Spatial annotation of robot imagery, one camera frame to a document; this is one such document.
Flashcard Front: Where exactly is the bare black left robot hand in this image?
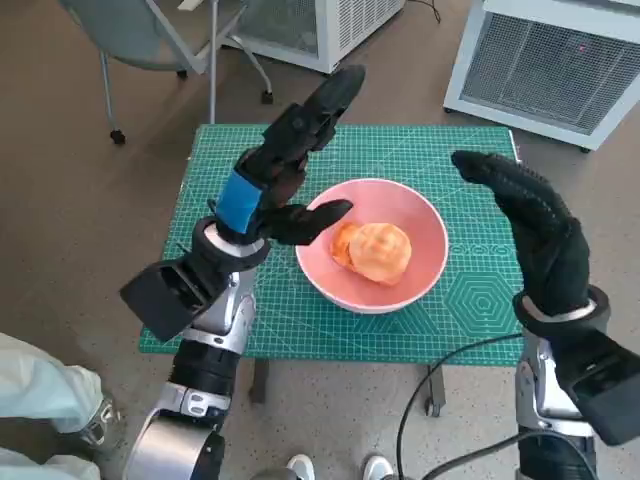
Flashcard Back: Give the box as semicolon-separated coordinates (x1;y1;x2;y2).
215;64;367;247

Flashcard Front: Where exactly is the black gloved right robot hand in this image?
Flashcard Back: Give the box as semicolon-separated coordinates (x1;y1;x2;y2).
450;149;590;317

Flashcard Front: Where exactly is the long orange toy bread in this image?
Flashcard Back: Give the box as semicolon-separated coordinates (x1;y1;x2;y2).
330;222;362;267

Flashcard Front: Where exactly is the pink bowl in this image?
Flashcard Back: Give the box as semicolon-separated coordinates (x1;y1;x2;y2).
294;178;450;315

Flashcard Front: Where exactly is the round toy bread bun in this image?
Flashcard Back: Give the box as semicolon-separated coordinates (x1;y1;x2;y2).
347;222;413;287

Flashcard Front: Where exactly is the green cutting mat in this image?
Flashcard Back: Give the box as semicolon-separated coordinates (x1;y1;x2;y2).
138;123;525;369

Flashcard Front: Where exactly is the grey metal pole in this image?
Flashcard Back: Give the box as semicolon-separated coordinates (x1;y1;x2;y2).
208;0;220;125

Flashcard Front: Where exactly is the white louvred mesh cabinet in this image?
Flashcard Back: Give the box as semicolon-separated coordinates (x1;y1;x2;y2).
219;0;406;75

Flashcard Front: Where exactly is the large white mesh cabinet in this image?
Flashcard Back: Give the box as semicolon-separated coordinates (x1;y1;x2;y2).
443;0;640;153

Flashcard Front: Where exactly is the black table leg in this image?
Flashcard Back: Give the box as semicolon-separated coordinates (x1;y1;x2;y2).
424;364;447;418
248;358;271;404

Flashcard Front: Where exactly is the grey wheeled chair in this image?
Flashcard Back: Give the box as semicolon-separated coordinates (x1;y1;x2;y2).
57;0;275;146

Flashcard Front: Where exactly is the white shoe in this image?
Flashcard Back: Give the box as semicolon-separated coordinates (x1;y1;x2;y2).
286;453;316;480
362;453;396;480

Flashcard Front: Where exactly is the person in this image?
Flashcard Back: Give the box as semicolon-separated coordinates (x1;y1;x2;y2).
0;332;121;480

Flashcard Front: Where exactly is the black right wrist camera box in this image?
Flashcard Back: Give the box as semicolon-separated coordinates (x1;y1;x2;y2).
558;332;640;446

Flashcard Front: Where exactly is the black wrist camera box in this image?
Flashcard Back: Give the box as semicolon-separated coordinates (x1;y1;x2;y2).
558;332;640;446
119;257;222;343

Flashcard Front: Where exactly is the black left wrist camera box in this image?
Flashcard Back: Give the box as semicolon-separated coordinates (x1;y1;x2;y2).
119;257;222;343

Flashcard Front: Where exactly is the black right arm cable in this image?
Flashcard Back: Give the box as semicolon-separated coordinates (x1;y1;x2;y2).
395;334;524;480
423;428;601;480

